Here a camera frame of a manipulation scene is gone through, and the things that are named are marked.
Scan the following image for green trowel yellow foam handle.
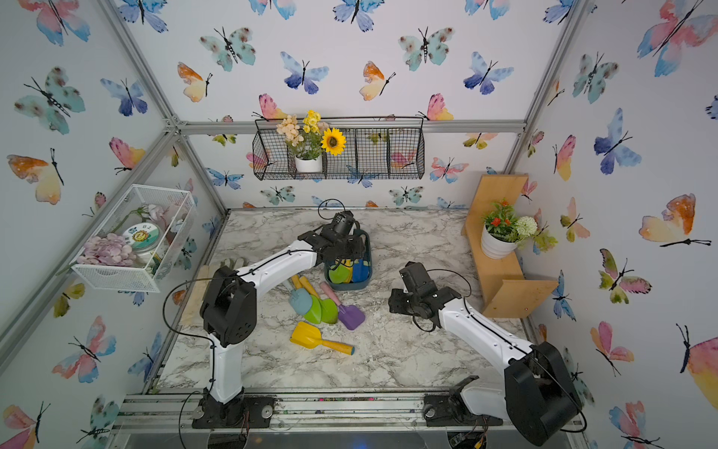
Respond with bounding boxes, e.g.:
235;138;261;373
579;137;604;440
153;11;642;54
328;264;348;284

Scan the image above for light blue trowel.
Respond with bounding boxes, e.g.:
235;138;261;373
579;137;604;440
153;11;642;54
282;280;313;316

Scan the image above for yellow plastic scoop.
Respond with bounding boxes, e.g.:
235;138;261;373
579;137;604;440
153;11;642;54
290;322;355;355

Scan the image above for blue shovel wooden handle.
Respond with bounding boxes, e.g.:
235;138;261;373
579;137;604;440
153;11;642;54
352;258;370;284

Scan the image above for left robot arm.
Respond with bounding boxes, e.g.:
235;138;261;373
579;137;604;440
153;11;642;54
200;211;366;405

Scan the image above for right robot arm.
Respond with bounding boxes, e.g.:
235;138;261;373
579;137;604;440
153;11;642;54
388;262;585;446

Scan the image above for teal plastic storage box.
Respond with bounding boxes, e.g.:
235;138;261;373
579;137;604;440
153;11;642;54
323;229;373;291

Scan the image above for wooden corner shelf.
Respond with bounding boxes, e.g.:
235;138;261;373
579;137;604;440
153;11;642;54
463;175;558;319

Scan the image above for potted red flowers white pot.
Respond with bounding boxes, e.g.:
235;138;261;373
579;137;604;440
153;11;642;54
481;201;558;260

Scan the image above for sunflower bouquet white pot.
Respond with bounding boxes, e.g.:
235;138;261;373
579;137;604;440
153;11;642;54
276;110;347;174

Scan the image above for white and grey garden glove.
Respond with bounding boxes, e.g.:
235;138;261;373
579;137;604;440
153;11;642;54
179;257;247;329

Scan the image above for round green tin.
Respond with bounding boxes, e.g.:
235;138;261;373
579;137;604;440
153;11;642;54
123;222;161;253

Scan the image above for pink artificial flowers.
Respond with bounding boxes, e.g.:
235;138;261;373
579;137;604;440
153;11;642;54
76;233;136;267

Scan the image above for purple shovel pink handle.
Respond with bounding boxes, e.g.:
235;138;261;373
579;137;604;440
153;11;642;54
320;282;366;331

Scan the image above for black wire wall basket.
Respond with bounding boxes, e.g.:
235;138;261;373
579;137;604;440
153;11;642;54
248;116;426;185

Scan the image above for white wire side basket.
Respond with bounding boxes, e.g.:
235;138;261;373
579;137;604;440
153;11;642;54
70;184;197;293

